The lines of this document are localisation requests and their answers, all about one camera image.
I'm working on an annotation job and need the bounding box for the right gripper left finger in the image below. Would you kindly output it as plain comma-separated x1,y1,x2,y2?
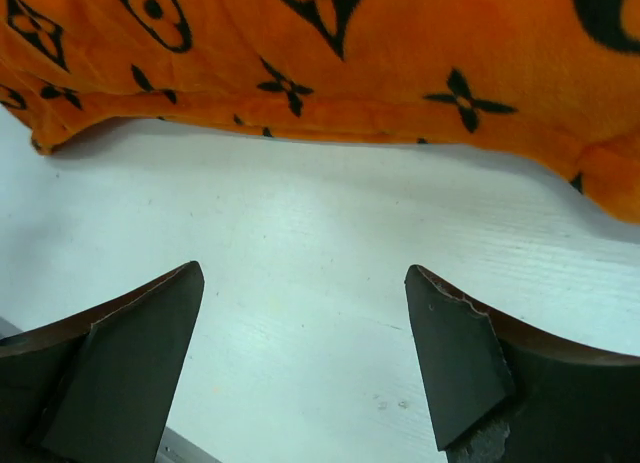
1,261,205,462

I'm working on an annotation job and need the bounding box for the orange patterned pillowcase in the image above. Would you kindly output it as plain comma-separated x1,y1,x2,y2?
1,0,639,223

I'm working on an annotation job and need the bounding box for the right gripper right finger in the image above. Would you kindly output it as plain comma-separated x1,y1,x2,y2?
405,265,639,462

